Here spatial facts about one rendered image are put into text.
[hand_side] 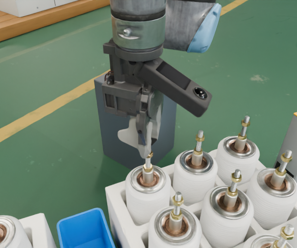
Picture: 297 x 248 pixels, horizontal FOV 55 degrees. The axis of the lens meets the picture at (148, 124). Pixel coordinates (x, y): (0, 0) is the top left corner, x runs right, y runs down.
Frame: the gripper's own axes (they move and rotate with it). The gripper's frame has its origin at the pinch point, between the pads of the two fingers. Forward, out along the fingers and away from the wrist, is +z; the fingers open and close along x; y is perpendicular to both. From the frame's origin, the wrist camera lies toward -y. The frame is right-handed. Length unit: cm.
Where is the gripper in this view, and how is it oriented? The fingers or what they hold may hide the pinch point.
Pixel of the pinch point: (151, 146)
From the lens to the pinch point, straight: 53.9
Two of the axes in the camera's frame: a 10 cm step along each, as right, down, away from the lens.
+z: 0.0, 7.9, 6.2
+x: -3.5, 5.8, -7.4
